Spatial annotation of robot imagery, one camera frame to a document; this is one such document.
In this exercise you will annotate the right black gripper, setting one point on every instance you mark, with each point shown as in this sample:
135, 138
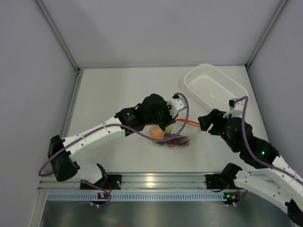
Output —
215, 117

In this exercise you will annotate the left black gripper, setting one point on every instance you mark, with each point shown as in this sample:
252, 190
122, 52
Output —
169, 119

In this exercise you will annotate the green fake scallion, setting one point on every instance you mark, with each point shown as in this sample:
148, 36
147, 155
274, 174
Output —
167, 132

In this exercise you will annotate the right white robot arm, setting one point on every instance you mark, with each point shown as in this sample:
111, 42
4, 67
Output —
259, 154

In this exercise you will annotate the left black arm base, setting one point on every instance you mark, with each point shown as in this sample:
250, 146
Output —
113, 182

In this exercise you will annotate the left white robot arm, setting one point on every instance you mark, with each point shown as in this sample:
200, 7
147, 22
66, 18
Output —
65, 153

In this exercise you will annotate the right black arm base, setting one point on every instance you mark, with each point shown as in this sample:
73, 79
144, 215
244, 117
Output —
214, 182

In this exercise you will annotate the orange fake peach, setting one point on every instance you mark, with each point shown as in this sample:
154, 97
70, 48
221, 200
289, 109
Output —
156, 132

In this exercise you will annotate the purple fake grapes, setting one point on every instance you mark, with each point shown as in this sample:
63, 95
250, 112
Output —
179, 141

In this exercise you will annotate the white perforated plastic basket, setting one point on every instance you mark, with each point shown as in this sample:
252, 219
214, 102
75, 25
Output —
212, 88

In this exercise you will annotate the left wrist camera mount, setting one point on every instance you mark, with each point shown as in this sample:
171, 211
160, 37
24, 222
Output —
177, 104

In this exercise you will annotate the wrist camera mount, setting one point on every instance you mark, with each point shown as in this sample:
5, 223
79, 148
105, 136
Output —
236, 108
177, 104

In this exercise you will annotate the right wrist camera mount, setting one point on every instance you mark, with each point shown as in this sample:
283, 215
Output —
236, 108

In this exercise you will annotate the aluminium mounting rail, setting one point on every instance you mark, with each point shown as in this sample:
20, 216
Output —
137, 181

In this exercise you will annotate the white slotted cable duct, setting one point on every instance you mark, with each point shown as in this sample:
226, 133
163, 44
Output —
137, 196

